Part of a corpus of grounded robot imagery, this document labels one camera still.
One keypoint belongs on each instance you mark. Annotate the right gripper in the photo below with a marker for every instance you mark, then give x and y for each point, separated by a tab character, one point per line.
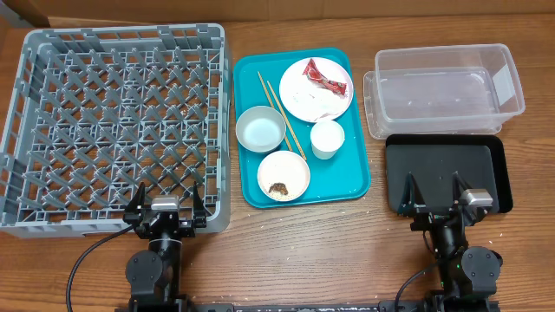
436	212

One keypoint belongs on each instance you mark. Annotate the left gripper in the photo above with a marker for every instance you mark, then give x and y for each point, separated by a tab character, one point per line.
188	228

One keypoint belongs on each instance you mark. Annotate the brown food scrap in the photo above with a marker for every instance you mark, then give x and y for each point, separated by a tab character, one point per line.
279	188

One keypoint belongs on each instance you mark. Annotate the grey bowl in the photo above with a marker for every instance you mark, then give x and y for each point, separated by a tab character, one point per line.
260	129

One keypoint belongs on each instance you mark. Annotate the small pink bowl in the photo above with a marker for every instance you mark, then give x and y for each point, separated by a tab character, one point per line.
284	167

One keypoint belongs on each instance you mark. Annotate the white cup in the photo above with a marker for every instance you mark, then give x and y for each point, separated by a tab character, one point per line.
326	138

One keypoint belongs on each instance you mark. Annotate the large pink plate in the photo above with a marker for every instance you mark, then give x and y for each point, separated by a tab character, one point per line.
310	101

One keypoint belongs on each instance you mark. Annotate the red snack wrapper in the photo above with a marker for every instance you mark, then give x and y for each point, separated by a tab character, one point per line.
314	75

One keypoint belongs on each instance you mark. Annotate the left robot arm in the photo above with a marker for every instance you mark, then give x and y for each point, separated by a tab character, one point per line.
154	273

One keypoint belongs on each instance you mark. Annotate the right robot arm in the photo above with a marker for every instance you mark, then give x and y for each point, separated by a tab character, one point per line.
468	274

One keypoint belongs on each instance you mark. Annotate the grey dishwasher rack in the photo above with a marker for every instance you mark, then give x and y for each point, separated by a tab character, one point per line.
96	113

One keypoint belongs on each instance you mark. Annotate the black tray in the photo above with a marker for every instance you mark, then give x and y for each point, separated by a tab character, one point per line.
432	158

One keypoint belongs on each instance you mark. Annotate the clear plastic bin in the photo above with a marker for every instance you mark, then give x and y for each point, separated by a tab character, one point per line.
495	60

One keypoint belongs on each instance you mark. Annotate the teal serving tray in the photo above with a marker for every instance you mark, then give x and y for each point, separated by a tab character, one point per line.
345	176

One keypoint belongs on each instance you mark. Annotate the right wooden chopstick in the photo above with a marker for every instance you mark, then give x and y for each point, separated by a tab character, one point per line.
288	124

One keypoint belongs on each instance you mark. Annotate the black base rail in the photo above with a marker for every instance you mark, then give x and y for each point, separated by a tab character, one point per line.
382	306

